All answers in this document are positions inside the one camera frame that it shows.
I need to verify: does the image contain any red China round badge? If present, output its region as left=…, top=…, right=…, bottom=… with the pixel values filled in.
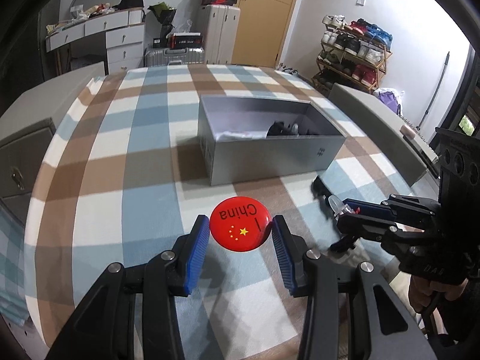
left=210, top=196, right=272, bottom=253

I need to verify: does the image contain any black plastic clip ornament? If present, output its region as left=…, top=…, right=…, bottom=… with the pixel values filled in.
left=266, top=121, right=319, bottom=137

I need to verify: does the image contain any person's right hand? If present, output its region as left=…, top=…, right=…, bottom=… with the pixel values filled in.
left=408, top=275, right=448, bottom=313

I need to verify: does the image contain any grey bed footboard bench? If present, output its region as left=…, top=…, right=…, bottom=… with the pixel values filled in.
left=328, top=84, right=439, bottom=186

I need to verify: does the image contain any plaid checked bed cover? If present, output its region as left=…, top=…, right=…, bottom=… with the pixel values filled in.
left=24, top=65, right=438, bottom=359

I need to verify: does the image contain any silver grey cardboard box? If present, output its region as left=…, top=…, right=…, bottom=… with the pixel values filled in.
left=198, top=95, right=346, bottom=185

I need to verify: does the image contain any wooden shoe rack with shoes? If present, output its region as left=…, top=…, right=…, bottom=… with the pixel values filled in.
left=312, top=15, right=393, bottom=94

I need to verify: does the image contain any silver ribbed suitcase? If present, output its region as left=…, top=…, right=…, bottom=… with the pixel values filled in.
left=144, top=47, right=205, bottom=67

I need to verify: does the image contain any grey bedside cabinet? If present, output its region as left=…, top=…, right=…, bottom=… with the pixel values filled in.
left=0, top=117, right=57, bottom=233

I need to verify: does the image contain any wooden door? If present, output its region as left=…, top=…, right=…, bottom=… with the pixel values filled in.
left=232, top=0, right=295, bottom=68

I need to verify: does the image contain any black red box on suitcase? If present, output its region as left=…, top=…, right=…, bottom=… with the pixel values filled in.
left=167, top=32, right=203, bottom=50

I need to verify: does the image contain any white dressing table with drawers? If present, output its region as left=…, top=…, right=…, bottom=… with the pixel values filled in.
left=45, top=7, right=145, bottom=75

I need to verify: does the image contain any white upright suitcase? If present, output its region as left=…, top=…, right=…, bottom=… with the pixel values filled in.
left=193, top=5, right=241, bottom=64

